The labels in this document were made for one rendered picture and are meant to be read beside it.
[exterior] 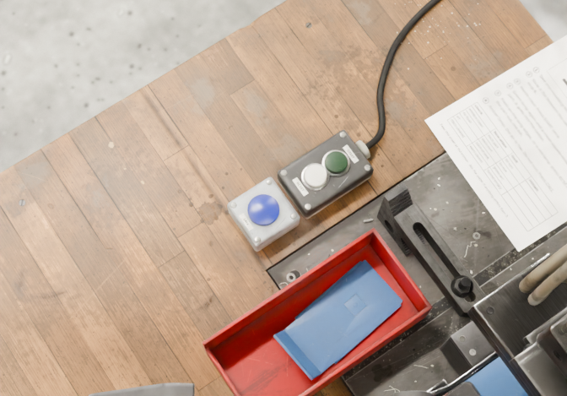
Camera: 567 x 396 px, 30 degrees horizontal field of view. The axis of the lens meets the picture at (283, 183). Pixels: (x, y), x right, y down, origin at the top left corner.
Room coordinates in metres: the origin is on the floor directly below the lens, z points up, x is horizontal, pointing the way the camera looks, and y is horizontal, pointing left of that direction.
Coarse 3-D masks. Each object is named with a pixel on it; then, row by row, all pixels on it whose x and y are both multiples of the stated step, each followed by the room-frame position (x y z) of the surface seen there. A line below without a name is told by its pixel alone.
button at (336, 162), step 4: (332, 152) 0.46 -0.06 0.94; (336, 152) 0.46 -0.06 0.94; (340, 152) 0.46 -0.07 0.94; (328, 156) 0.45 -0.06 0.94; (332, 156) 0.45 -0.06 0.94; (336, 156) 0.45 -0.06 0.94; (340, 156) 0.45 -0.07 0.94; (344, 156) 0.45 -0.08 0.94; (328, 160) 0.44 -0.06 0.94; (332, 160) 0.44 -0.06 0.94; (336, 160) 0.44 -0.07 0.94; (340, 160) 0.45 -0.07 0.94; (344, 160) 0.45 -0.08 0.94; (328, 164) 0.44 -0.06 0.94; (332, 164) 0.44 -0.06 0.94; (336, 164) 0.44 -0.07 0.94; (340, 164) 0.44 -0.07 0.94; (344, 164) 0.44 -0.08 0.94; (328, 168) 0.43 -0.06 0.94; (332, 168) 0.43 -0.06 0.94; (336, 168) 0.43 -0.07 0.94; (340, 168) 0.44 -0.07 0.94; (344, 168) 0.44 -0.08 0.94; (332, 172) 0.43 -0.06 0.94; (336, 172) 0.43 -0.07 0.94; (340, 172) 0.43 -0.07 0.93
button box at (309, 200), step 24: (432, 0) 0.69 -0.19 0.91; (408, 24) 0.65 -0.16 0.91; (384, 72) 0.58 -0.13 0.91; (384, 120) 0.51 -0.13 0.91; (336, 144) 0.47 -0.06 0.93; (360, 144) 0.47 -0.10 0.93; (288, 168) 0.43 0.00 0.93; (360, 168) 0.44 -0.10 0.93; (288, 192) 0.41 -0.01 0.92; (312, 192) 0.40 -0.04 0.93; (336, 192) 0.41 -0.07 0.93
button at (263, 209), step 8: (256, 200) 0.39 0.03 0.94; (264, 200) 0.39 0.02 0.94; (272, 200) 0.39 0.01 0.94; (248, 208) 0.38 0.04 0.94; (256, 208) 0.38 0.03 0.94; (264, 208) 0.38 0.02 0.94; (272, 208) 0.38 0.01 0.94; (256, 216) 0.37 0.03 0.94; (264, 216) 0.37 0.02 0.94; (272, 216) 0.37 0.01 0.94; (256, 224) 0.36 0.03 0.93; (264, 224) 0.36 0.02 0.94
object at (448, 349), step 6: (450, 342) 0.22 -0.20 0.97; (444, 348) 0.22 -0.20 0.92; (450, 348) 0.21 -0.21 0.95; (444, 354) 0.21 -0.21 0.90; (450, 354) 0.21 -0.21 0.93; (456, 354) 0.21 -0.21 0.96; (450, 360) 0.21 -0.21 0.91; (456, 360) 0.20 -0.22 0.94; (462, 360) 0.20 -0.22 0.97; (456, 366) 0.20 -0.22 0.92; (462, 366) 0.19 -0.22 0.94; (468, 366) 0.19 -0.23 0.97; (462, 372) 0.19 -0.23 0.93
